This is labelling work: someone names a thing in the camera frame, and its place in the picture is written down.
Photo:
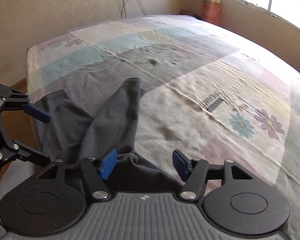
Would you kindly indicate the pastel patchwork bed sheet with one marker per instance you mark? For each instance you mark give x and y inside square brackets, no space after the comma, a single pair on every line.
[208,92]

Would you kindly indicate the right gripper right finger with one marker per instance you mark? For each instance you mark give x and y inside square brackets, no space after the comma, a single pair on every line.
[193,173]

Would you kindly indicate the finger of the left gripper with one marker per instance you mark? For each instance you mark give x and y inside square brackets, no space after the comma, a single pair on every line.
[26,153]
[30,107]

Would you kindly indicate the dark grey trousers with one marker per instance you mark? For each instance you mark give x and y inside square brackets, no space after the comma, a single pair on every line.
[72,134]

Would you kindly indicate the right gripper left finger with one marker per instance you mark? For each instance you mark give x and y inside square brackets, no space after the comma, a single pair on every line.
[94,171]

